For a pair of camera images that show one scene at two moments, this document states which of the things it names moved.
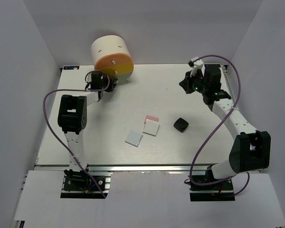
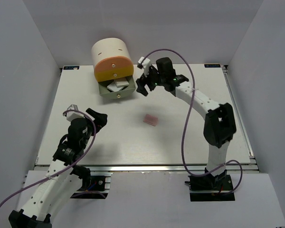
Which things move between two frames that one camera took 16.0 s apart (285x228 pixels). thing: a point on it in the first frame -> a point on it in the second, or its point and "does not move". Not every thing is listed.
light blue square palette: [134, 137] -> [113, 87]
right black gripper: [186, 83] -> [143, 80]
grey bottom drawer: [122, 78] -> [125, 92]
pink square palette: [151, 118] does not move
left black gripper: [110, 81] -> [100, 119]
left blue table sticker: [71, 67] does not move
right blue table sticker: [212, 65] does not move
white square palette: [151, 128] -> [121, 82]
